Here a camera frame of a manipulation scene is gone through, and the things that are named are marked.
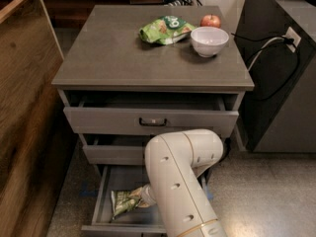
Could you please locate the wooden panel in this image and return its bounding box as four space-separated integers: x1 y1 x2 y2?
0 0 77 237

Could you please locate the grey bottom drawer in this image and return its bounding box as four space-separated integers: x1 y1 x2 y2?
81 165 211 237

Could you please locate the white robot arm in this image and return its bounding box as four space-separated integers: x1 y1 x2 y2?
145 129 227 237

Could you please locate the white wall outlet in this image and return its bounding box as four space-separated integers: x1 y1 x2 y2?
284 27 301 52

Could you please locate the white power cable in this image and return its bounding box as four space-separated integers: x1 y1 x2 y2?
246 37 286 72

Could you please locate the grey drawer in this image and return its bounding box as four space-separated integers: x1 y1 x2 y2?
64 92 238 137
83 134 152 165
81 165 211 237

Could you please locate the white bowl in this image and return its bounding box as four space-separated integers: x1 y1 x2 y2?
191 27 229 57

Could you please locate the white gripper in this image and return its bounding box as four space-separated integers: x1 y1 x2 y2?
130 184 156 208

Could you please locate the grey middle drawer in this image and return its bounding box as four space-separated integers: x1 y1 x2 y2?
83 134 152 165

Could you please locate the grey top drawer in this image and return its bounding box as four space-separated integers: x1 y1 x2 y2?
64 92 238 137

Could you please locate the black power cable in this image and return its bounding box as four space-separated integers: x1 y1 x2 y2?
230 32 301 102

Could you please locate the green jalapeno chip bag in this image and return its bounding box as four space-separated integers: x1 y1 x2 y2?
111 191 141 219

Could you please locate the red apple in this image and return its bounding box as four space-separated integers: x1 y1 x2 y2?
199 14 221 28

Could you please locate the bright green snack bag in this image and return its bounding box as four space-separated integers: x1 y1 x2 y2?
139 16 196 45

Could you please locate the blue floor tape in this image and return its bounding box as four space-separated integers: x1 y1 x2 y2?
79 182 98 198

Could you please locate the grey drawer cabinet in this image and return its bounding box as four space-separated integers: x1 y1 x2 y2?
51 5 255 237

